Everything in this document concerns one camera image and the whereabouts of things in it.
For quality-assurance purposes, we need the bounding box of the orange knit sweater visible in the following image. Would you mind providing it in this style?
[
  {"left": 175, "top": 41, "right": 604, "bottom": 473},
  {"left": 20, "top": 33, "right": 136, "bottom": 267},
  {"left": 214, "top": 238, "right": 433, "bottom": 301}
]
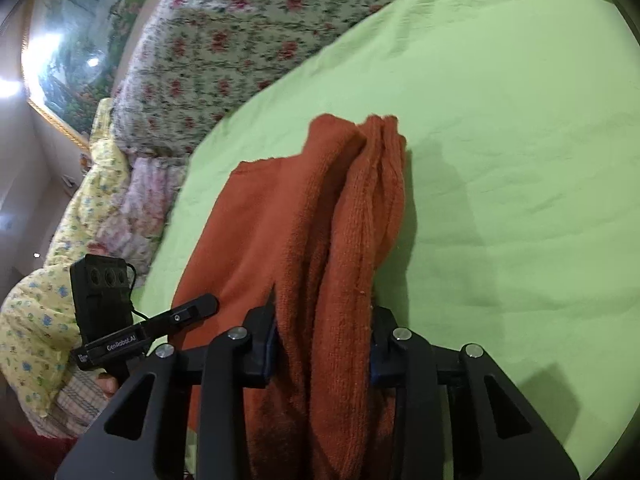
[{"left": 174, "top": 114, "right": 406, "bottom": 479}]

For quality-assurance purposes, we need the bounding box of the plaid sleeve left forearm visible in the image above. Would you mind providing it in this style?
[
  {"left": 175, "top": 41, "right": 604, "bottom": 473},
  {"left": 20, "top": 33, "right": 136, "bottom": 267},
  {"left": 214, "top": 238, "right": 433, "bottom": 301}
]
[{"left": 28, "top": 365, "right": 107, "bottom": 438}]

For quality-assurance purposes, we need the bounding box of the person's left hand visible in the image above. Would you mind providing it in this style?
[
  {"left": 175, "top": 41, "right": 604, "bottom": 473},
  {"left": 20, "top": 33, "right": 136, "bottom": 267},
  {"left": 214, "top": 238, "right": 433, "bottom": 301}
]
[{"left": 96, "top": 373, "right": 119, "bottom": 399}]

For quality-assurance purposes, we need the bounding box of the yellow cartoon print blanket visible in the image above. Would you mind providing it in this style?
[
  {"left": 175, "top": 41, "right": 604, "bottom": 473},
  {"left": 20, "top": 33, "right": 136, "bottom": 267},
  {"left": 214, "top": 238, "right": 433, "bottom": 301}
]
[{"left": 1, "top": 98, "right": 130, "bottom": 418}]

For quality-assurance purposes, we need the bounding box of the pink floral pillow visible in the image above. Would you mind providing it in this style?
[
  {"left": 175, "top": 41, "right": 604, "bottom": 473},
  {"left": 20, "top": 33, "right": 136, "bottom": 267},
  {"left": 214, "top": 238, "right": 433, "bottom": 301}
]
[{"left": 89, "top": 157, "right": 188, "bottom": 283}]

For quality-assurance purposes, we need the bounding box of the red floral white quilt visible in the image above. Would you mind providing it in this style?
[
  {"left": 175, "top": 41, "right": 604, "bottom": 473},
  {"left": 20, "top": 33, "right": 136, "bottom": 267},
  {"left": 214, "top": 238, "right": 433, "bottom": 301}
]
[{"left": 112, "top": 0, "right": 394, "bottom": 157}]

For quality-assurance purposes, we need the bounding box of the gold framed landscape painting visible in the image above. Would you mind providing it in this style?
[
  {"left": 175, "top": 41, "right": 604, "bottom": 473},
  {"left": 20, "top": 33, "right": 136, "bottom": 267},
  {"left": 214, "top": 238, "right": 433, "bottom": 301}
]
[{"left": 21, "top": 0, "right": 157, "bottom": 151}]

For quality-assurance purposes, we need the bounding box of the light green bed sheet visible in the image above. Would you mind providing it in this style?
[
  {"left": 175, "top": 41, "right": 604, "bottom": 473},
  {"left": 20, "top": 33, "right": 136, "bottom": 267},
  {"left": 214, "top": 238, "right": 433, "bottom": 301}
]
[{"left": 138, "top": 0, "right": 639, "bottom": 478}]

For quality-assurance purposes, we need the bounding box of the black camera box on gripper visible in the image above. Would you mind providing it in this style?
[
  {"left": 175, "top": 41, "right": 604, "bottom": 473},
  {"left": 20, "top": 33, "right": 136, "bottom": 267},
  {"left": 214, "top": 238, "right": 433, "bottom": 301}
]
[{"left": 70, "top": 254, "right": 134, "bottom": 344}]

